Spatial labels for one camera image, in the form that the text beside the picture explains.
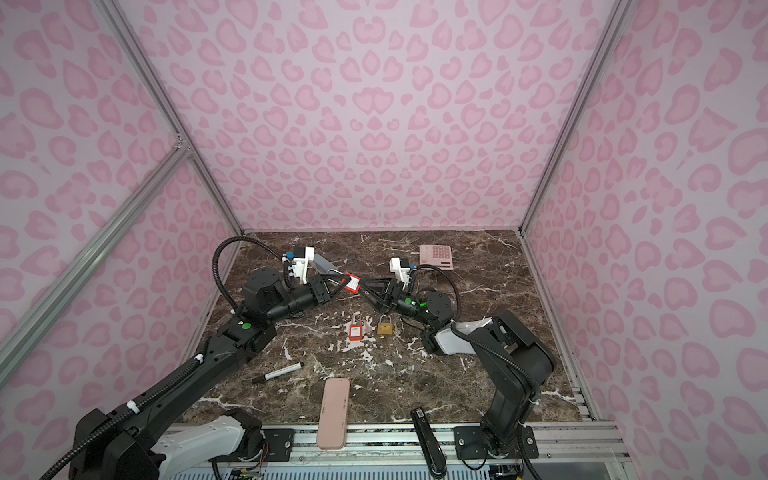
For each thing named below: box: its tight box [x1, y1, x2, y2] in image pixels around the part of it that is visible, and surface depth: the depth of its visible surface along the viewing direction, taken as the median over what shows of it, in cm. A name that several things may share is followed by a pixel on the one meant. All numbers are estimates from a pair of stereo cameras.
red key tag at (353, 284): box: [344, 272, 361, 295], surface depth 72 cm
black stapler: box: [410, 407, 447, 478], surface depth 73 cm
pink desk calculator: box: [419, 244, 453, 271], surface depth 112 cm
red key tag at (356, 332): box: [349, 324, 363, 341], surface depth 92 cm
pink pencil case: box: [316, 378, 351, 450], surface depth 78 cm
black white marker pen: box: [251, 362, 305, 383], surface depth 86 cm
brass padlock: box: [377, 314, 393, 335], surface depth 95 cm
